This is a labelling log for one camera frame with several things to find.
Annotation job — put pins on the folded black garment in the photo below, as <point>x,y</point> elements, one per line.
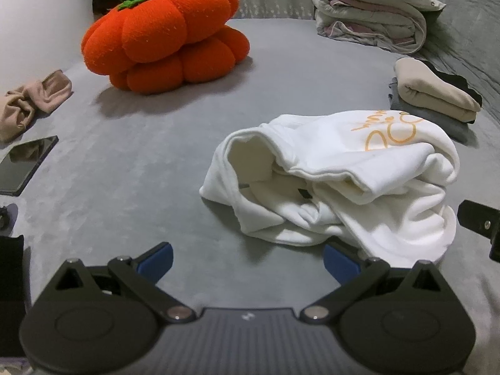
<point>459,82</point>

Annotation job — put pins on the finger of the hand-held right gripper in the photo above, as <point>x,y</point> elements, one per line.
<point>476,218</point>

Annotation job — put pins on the grey quilted blanket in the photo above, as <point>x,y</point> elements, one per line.
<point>468,27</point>

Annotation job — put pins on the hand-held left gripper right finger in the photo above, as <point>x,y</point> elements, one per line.
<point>340,261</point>

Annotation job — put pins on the crumpled tan cloth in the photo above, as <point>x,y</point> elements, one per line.
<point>31,101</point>

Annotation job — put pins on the folded grey garment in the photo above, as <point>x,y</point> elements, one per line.
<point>449,127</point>

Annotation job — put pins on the folded grey pink quilt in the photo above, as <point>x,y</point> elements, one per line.
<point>367,19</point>

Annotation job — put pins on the orange pumpkin plush pillow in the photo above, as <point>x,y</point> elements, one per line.
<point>168,35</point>

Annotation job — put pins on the white sweatshirt with orange print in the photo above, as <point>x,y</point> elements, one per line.
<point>332,164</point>

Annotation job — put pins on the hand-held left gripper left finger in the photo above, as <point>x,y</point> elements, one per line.
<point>158,258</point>

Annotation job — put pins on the black tablet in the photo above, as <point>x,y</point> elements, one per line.
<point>23,164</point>

